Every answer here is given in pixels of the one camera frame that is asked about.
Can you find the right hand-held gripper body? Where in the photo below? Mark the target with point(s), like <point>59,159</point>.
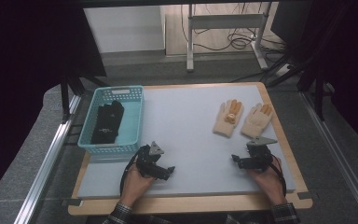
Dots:
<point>259,154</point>

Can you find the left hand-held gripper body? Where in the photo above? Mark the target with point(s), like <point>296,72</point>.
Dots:
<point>147,160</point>

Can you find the teal plastic basket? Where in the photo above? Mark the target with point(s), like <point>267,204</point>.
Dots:
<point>130,124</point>

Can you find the black glove with white print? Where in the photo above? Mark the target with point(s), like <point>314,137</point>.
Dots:
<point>105,124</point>

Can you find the plain black glove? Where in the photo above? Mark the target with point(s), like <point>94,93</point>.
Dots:
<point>119,107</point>

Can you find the person's left hand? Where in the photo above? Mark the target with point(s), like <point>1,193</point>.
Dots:
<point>135,186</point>

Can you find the person's right hand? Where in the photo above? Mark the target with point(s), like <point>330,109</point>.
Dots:
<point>270,183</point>

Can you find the beige glove with orange fingertips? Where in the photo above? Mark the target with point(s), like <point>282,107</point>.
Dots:
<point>256,121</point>

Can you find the beige glove with orange ornament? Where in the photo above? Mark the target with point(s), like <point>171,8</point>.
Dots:
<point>227,119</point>

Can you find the light grey foam mat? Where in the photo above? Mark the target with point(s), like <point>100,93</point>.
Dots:
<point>192,124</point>

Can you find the black tripod stand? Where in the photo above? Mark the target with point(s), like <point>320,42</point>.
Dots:
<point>310,71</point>
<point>70,90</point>

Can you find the black curtain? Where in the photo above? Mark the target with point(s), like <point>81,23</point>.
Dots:
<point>34,77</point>
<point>351,62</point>

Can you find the white panel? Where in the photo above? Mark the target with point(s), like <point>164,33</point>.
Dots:
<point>124,28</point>

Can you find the aluminium rail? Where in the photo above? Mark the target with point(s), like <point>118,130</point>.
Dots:
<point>48,158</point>
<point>338,155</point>

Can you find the white metal desk frame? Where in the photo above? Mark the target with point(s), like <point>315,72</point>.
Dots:
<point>227,21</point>

